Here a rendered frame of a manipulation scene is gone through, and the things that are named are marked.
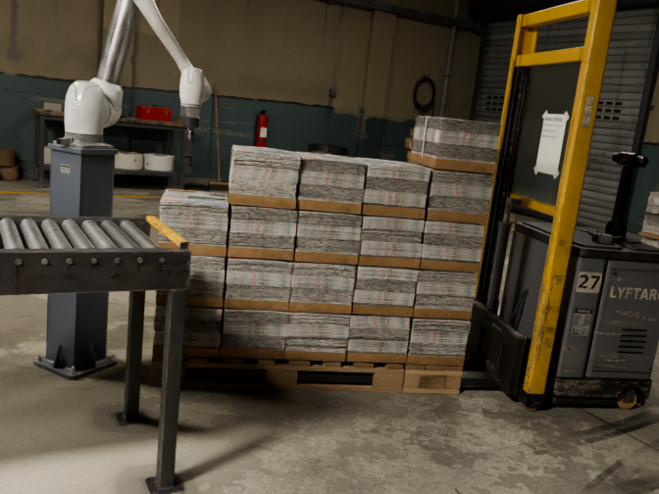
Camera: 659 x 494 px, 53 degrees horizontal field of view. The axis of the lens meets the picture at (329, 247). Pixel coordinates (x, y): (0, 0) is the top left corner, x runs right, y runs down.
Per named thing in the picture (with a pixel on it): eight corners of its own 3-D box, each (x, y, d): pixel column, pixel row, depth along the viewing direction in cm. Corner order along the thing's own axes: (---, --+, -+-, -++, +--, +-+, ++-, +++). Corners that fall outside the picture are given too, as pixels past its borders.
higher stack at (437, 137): (380, 362, 351) (413, 114, 325) (434, 364, 357) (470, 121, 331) (401, 393, 314) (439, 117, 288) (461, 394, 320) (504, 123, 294)
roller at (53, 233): (59, 222, 231) (46, 215, 229) (80, 255, 191) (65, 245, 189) (50, 234, 231) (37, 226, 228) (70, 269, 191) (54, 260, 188)
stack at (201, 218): (155, 354, 328) (165, 186, 311) (381, 362, 351) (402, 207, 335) (148, 386, 291) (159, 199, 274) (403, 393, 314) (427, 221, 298)
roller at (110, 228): (107, 216, 238) (96, 224, 237) (137, 245, 198) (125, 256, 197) (117, 225, 241) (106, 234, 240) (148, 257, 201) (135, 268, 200)
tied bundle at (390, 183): (344, 202, 329) (350, 156, 324) (401, 207, 334) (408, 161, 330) (361, 216, 292) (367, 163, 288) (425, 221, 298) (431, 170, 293)
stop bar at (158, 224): (154, 221, 244) (155, 216, 244) (189, 248, 207) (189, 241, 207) (145, 221, 242) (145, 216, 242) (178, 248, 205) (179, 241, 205)
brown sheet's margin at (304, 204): (287, 196, 323) (288, 187, 322) (345, 201, 328) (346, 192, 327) (295, 208, 287) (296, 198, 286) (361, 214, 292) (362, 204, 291)
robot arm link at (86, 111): (57, 131, 277) (59, 77, 272) (74, 130, 295) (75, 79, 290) (96, 135, 277) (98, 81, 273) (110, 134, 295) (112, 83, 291)
